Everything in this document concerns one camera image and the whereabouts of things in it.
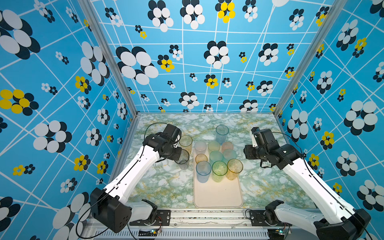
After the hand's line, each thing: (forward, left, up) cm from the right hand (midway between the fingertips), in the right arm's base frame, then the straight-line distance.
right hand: (248, 149), depth 77 cm
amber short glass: (+3, +25, -13) cm, 28 cm away
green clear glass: (-5, +14, -12) cm, 20 cm away
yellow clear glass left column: (+14, +35, -15) cm, 40 cm away
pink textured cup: (+12, +8, -15) cm, 21 cm away
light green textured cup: (+9, +17, -10) cm, 21 cm away
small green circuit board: (-34, +48, -19) cm, 62 cm away
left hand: (-1, +37, -2) cm, 38 cm away
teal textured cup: (+4, +16, -13) cm, 21 cm away
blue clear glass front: (-3, +23, -16) cm, 29 cm away
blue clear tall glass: (+16, +12, -5) cm, 20 cm away
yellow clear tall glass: (-6, +7, -8) cm, 12 cm away
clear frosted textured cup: (+10, +25, -13) cm, 30 cm away
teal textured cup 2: (+5, +8, -13) cm, 16 cm away
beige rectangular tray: (-16, +10, -20) cm, 27 cm away
